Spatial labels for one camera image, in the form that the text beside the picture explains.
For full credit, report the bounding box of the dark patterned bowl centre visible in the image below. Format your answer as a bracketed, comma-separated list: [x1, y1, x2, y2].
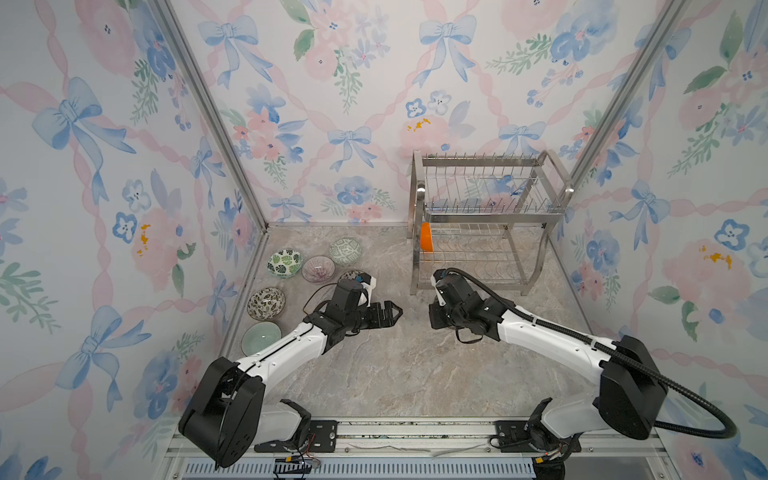
[339, 270, 370, 283]

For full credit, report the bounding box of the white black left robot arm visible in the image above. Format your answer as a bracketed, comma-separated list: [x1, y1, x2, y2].
[178, 278, 403, 468]

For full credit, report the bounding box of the pink purple bowl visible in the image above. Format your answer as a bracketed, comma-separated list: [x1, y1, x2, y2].
[301, 255, 336, 284]

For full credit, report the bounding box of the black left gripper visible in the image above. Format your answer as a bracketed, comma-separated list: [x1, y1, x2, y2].
[344, 299, 402, 333]

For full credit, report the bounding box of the aluminium corner post left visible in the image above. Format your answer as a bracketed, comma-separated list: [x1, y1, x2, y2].
[148, 0, 268, 234]

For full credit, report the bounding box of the green leaf pattern bowl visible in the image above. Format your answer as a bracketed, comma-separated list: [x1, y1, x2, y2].
[267, 248, 304, 279]

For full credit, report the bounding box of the aluminium corner post right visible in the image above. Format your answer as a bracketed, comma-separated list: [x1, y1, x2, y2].
[571, 0, 690, 190]

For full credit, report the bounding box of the black corrugated cable conduit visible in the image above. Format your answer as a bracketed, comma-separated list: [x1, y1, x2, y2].
[443, 268, 738, 440]

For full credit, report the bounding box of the aluminium corner post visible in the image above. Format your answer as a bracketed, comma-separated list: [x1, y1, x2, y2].
[571, 0, 690, 190]
[148, 0, 268, 234]

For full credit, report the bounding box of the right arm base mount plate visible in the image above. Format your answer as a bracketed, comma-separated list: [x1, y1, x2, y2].
[494, 419, 582, 454]

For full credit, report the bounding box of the dark speckled bowl left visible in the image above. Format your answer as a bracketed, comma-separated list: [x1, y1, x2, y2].
[246, 287, 286, 322]

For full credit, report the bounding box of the pale green celadon bowl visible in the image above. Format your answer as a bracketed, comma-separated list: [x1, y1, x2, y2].
[241, 322, 282, 356]

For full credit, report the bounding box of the stainless steel dish rack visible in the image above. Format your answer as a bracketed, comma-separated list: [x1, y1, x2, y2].
[408, 150, 574, 295]

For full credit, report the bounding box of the green geometric pattern bowl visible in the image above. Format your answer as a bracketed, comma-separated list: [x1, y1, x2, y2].
[329, 237, 363, 267]

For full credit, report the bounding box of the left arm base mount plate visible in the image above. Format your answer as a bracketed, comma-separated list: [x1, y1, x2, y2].
[254, 420, 339, 454]

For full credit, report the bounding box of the orange white bowl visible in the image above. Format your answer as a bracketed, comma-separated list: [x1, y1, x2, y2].
[419, 222, 434, 253]

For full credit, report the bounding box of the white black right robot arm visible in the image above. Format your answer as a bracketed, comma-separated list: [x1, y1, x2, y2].
[430, 269, 668, 451]

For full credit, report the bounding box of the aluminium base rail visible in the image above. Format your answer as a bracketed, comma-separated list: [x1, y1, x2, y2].
[155, 417, 681, 479]

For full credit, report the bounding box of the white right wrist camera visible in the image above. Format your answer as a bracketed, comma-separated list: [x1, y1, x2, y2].
[431, 269, 456, 307]

